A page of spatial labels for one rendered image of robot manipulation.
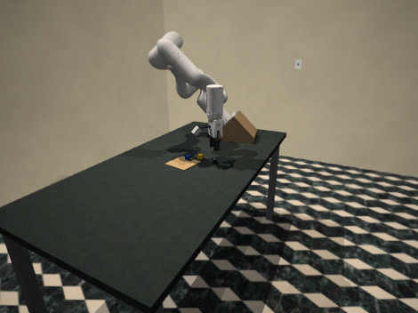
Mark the tan flat mat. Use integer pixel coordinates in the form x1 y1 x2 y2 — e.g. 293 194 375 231
165 156 201 171

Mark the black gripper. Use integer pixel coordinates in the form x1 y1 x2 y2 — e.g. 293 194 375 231
208 117 222 151

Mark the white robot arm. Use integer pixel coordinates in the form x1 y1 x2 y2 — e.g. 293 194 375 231
149 32 236 126

